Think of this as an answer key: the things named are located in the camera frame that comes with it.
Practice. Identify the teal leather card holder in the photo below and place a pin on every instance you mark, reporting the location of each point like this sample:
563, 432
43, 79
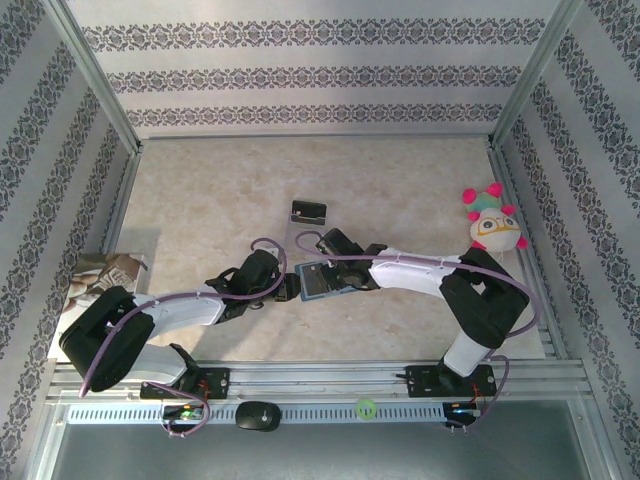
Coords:
312, 282

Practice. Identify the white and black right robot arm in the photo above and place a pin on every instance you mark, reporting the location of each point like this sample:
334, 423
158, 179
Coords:
410, 275

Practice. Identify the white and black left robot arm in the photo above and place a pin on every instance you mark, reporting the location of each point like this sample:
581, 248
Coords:
185, 310

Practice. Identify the small black box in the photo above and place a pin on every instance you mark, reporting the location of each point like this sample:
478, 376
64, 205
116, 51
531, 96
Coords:
309, 207

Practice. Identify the black computer mouse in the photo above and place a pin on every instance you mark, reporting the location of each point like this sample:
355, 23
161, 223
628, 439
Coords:
257, 416

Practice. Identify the plush toy with glasses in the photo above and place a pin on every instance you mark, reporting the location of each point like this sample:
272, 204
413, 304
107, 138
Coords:
492, 232

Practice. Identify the small circuit board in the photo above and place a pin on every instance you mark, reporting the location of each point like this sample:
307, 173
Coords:
465, 410
185, 414

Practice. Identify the book with sculpture cover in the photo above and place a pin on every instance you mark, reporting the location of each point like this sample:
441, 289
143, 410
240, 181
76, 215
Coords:
95, 275

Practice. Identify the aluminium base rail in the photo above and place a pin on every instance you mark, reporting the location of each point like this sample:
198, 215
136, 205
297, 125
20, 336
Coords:
320, 372

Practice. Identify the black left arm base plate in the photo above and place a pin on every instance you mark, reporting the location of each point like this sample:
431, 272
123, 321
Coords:
220, 382

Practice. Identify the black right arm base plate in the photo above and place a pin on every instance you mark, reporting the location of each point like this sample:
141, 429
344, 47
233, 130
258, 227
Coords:
422, 382

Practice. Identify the aluminium frame cross rail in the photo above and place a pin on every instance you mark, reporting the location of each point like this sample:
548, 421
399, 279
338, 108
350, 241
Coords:
315, 137

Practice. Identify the aluminium frame side rail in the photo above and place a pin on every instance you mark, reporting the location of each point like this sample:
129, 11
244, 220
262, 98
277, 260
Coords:
502, 170
121, 200

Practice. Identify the aluminium frame post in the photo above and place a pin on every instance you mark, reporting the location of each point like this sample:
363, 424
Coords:
534, 75
95, 75

